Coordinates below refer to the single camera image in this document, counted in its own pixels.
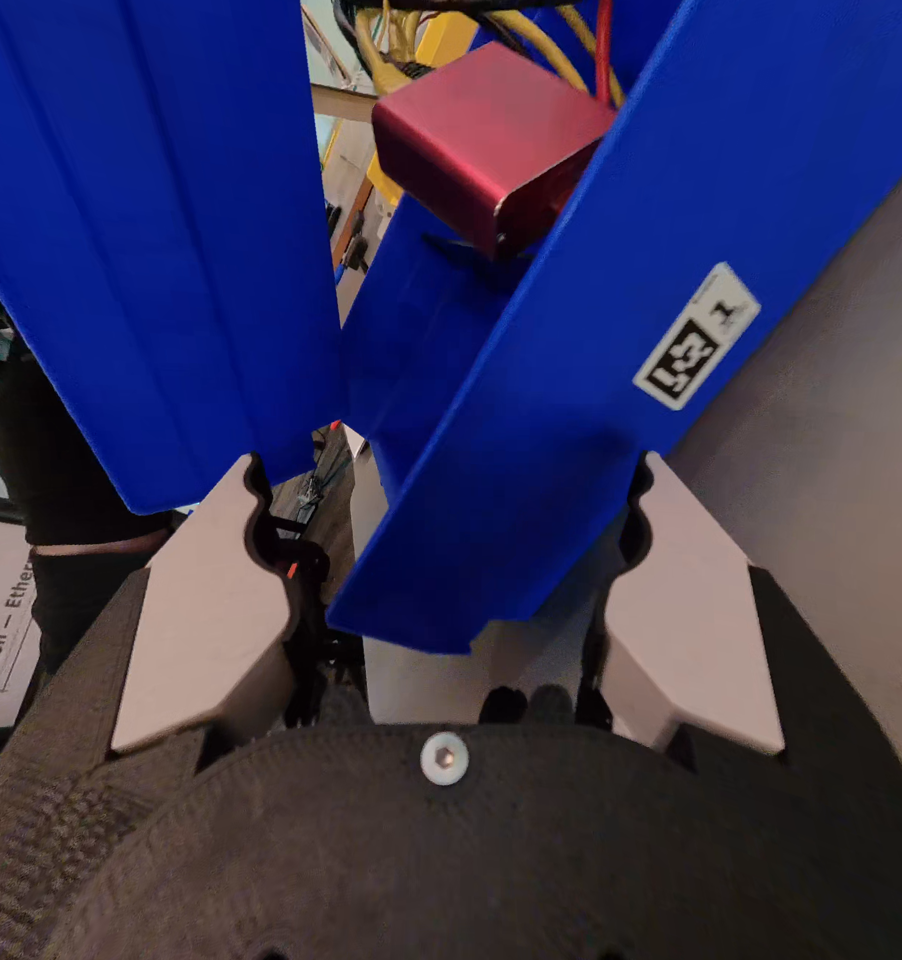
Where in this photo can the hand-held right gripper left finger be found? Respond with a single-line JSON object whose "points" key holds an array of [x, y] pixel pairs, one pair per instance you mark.
{"points": [[211, 615]]}

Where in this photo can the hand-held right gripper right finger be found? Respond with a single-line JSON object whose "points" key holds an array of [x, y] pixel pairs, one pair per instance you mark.
{"points": [[690, 615]]}

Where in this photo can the blue tagged fixture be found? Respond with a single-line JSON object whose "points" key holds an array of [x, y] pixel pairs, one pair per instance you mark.
{"points": [[571, 375]]}

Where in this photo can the blue plastic bin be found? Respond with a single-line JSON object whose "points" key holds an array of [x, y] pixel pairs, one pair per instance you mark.
{"points": [[158, 225]]}

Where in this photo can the red metal box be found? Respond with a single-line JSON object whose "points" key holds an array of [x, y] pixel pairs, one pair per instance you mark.
{"points": [[488, 135]]}

